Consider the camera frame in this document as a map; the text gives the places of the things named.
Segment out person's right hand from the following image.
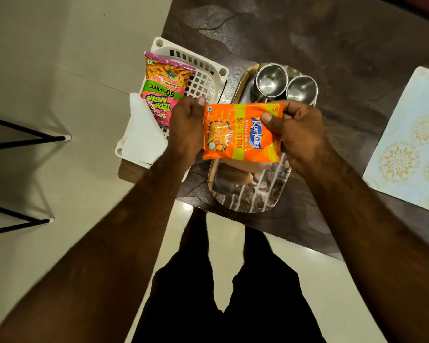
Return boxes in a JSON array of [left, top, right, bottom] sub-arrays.
[[260, 100, 332, 176]]

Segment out person's left hand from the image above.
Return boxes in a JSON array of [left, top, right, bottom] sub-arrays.
[[167, 96, 208, 165]]

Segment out orange snack packet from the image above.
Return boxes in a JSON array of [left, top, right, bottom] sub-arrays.
[[202, 103, 285, 164]]

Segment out person's left forearm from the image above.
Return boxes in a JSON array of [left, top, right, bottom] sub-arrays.
[[0, 151, 201, 343]]

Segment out person's right forearm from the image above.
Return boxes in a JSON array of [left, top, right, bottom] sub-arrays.
[[296, 146, 429, 343]]

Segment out white plastic basket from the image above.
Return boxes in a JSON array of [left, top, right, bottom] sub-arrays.
[[115, 36, 230, 183]]

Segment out pink snack packet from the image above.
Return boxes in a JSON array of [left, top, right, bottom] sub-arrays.
[[140, 51, 196, 127]]

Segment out steel cup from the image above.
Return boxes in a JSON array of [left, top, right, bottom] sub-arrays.
[[254, 63, 290, 101], [286, 74, 319, 106]]

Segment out white paper napkin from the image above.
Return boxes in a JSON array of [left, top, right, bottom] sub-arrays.
[[121, 93, 169, 165]]

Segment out steel serving tray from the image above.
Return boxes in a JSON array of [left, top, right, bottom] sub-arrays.
[[207, 63, 319, 214]]

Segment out person's right leg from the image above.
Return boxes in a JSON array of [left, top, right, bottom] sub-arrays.
[[242, 226, 274, 268]]

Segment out person's leg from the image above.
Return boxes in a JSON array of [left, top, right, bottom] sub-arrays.
[[179, 207, 211, 272], [242, 226, 274, 268]]

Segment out person's left leg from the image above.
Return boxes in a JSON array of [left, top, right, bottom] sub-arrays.
[[179, 207, 211, 272]]

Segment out pale floral placemat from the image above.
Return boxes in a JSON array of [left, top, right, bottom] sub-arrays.
[[362, 66, 429, 216]]

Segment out black metal furniture leg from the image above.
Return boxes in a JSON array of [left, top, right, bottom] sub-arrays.
[[0, 202, 55, 237], [0, 115, 72, 152]]

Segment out person's black shorts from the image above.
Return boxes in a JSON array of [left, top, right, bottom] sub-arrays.
[[132, 243, 327, 343]]

